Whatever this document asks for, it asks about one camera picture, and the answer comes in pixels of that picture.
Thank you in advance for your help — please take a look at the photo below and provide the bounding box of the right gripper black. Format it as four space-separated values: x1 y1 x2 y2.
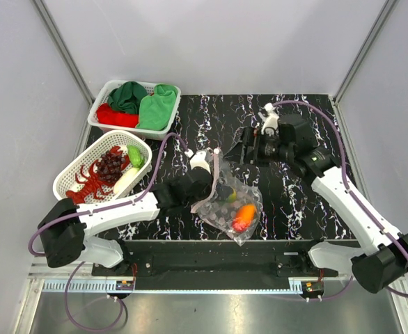
222 126 293 168

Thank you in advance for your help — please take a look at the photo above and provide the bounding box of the yellow fruit toy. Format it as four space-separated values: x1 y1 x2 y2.
221 187 237 203

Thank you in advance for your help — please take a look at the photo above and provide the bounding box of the clear zip top bag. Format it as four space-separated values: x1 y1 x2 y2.
190 148 262 246

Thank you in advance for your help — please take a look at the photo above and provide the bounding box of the green vegetable toy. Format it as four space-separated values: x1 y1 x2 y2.
127 145 145 168

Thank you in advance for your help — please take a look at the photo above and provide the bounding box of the white radish toy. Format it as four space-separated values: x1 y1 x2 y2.
113 167 140 194

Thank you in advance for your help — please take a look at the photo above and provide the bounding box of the purple grape bunch toy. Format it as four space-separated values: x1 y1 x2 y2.
96 152 129 186

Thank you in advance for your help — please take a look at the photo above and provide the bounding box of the red lobster toy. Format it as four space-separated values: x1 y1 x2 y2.
65 146 130 204

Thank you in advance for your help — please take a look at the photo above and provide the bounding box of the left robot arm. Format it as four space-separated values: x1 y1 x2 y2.
38 167 213 276

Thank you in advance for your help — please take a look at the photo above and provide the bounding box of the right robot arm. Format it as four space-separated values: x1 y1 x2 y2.
224 115 408 294

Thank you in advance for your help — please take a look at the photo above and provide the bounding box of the black marble pattern mat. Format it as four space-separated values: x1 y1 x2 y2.
49 93 386 251

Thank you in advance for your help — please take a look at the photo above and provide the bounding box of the light green cloth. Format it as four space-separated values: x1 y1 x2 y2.
136 83 178 131

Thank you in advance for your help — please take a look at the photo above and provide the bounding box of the white basket with cloths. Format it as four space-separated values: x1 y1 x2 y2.
88 80 181 141

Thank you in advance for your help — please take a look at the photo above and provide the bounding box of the dark green cloth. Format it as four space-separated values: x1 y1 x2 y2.
107 81 148 114

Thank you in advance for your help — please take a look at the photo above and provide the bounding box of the red cloth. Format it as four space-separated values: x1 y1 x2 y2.
96 104 139 128

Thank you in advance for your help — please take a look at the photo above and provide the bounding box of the white perforated empty basket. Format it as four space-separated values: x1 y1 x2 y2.
52 130 152 204

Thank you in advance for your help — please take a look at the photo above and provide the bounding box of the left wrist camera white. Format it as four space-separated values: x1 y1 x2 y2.
189 150 212 174

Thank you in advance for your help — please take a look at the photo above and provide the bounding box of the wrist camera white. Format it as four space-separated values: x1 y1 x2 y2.
258 103 279 136
189 150 212 174

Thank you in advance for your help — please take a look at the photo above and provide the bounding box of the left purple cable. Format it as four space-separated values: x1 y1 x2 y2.
28 132 194 330

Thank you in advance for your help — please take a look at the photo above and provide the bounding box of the purple cable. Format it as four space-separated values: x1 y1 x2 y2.
28 132 194 330
265 100 408 303

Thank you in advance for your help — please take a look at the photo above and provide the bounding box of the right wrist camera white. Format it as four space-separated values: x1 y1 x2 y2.
258 103 279 136

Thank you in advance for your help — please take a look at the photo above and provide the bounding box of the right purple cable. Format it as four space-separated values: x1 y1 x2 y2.
265 100 408 303

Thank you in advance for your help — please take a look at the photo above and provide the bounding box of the aluminium frame rail front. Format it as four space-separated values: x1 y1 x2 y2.
28 252 407 279

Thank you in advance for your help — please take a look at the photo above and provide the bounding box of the white slotted cable duct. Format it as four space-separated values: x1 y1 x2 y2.
42 279 314 295

